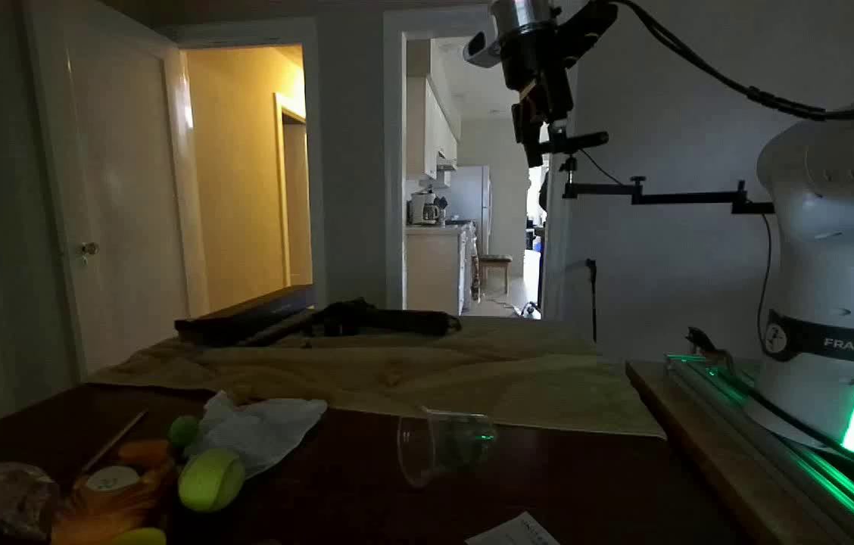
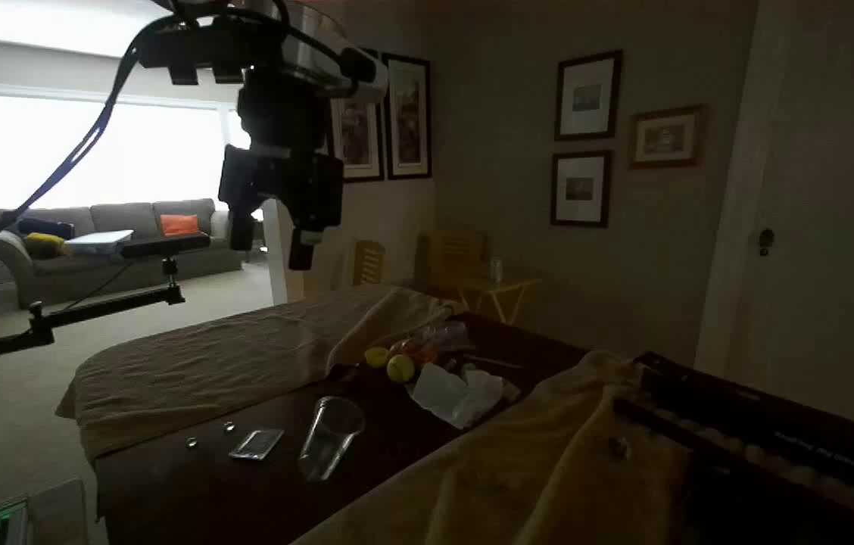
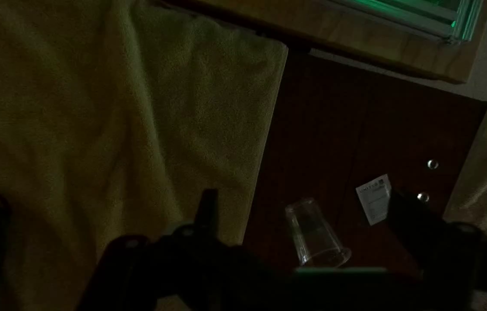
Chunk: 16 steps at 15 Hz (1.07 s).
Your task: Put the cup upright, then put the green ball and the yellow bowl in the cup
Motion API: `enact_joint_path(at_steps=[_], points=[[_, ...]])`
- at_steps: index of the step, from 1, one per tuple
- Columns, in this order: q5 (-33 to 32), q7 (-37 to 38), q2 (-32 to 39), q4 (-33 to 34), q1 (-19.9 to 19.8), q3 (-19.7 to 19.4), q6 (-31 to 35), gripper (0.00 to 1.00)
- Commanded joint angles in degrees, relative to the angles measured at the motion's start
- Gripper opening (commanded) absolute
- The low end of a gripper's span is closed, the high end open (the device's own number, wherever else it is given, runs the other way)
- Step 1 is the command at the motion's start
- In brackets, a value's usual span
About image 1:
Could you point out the white refrigerator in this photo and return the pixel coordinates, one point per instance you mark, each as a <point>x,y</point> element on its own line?
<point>472,197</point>

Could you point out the small green spiky ball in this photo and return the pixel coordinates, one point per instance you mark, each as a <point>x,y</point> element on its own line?
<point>182,432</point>

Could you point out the black exterior camera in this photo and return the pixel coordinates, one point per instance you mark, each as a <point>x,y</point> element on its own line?
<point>578,141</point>

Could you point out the yellow-green tennis ball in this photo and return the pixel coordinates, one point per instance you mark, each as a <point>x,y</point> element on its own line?
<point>211,480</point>

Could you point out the white room door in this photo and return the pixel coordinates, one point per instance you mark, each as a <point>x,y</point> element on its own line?
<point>126,221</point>

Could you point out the black elongated device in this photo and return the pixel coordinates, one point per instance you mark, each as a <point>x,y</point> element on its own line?
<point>385,322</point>

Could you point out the small black clamp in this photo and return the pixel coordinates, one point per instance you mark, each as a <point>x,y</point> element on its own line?
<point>706,349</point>

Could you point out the small wooden stool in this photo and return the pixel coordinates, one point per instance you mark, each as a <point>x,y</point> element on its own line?
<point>494,274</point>

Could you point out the white kitchen wall cabinets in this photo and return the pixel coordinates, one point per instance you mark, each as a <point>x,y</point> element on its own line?
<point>434,132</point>

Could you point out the white kitchen counter cabinet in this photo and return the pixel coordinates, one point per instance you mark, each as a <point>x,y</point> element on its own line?
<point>436,271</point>

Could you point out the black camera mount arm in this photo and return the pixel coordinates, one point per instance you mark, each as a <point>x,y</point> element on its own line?
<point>671,197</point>

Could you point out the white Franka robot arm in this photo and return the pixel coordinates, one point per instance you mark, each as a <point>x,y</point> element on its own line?
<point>829,251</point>

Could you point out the white crumpled cloth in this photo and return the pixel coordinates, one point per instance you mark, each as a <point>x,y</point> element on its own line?
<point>260,427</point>

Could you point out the orange fruit toy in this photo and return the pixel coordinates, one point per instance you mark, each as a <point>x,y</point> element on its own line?
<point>95,518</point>

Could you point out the small orange toy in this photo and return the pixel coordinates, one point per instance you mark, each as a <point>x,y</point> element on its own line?
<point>143,451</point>

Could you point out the kitchen counter appliance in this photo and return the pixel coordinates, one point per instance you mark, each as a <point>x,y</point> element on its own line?
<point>429,208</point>

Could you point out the long black bar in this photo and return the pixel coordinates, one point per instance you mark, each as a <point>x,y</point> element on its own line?
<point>246,320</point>

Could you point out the metal door knob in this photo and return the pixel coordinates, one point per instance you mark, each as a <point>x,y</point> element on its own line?
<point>88,249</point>

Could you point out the white round disc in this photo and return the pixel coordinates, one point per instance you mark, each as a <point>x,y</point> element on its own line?
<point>114,480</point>

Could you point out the metal base rail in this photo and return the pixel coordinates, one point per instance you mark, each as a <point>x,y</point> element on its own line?
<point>809,473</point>

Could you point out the wooden base board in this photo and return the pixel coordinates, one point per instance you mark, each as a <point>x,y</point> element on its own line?
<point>710,454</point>

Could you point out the white paper card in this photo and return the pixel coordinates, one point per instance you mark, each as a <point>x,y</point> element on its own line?
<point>515,530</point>

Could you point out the thin wooden stick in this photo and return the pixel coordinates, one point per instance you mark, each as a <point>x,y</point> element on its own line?
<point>114,440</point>

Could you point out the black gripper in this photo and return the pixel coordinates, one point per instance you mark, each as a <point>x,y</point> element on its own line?
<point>536,72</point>

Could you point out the yellow hallway door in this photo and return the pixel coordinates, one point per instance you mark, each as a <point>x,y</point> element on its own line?
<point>293,193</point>

